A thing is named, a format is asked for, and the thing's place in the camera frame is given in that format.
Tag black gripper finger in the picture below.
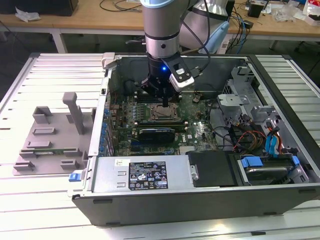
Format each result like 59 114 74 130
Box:
165 87 176 108
140 77 166 108

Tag silver CPU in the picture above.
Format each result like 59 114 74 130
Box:
155 106 175 119

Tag CPU socket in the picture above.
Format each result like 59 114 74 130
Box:
147 102 180 124

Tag black RAM slot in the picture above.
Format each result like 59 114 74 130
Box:
134 92 182 97
134 95 182 99
134 127 189 132
134 97 182 102
134 125 189 129
134 120 189 124
134 90 182 95
134 123 189 127

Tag green motherboard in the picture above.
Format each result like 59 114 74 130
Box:
108 92 218 156

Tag black graphics card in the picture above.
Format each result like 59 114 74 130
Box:
138 127 176 145

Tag silver finned heat sink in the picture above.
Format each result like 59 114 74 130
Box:
179 146 199 154

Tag silver metal drive cage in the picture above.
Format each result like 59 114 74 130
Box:
216 65 285 141

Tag wooden desk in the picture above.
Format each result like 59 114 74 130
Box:
0 0 320 54

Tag black plastic shroud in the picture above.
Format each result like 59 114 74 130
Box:
187 150 237 189

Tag black desktop tower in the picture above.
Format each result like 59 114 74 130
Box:
226 0 236 23

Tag silver power supply unit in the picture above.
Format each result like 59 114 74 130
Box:
92 154 198 193

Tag hard disk in blue carrier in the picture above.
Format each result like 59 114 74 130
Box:
238 154 301 186

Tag grey parts rack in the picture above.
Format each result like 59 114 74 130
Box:
12 91 97 176

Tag open black PC case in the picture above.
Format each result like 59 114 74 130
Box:
67 51 320 227

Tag small black cube container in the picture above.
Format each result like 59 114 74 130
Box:
247 1 264 18

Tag blue case latch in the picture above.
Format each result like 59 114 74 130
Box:
68 171 83 183

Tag green RAM stick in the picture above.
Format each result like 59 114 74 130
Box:
20 147 78 154

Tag black equipment box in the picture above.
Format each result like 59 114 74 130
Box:
0 0 79 17

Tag crumpled clear plastic bag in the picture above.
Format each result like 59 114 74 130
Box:
14 6 41 23

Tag pile of clear bags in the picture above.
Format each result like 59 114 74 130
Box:
273 2 310 23

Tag white red package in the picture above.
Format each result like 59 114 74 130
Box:
303 0 320 26

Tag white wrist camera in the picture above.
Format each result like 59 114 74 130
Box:
162 57 196 93

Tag grey case corner handle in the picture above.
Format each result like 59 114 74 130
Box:
101 51 118 70

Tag black power wire bundle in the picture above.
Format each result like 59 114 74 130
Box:
228 113 253 152

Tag red yellow power wires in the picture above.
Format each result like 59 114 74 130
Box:
232 128 268 152

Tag blue flat data wire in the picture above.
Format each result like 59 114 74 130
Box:
264 133 283 158

